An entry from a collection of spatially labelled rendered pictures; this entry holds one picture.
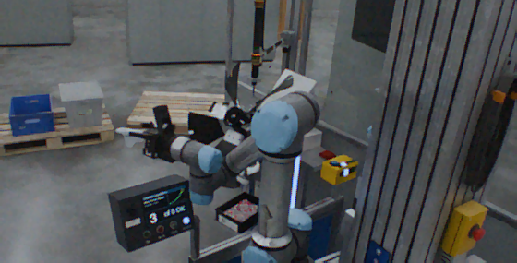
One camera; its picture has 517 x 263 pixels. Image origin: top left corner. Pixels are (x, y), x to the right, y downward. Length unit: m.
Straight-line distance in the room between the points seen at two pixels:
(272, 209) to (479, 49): 0.62
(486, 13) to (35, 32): 8.54
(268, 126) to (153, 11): 6.43
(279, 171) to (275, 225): 0.17
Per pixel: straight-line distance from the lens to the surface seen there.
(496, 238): 2.29
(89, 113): 4.76
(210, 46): 7.63
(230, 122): 2.15
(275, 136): 1.01
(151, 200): 1.48
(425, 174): 1.09
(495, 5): 0.96
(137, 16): 7.36
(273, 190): 1.11
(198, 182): 1.28
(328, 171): 2.10
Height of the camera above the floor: 2.03
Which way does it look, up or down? 26 degrees down
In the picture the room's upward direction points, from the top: 5 degrees clockwise
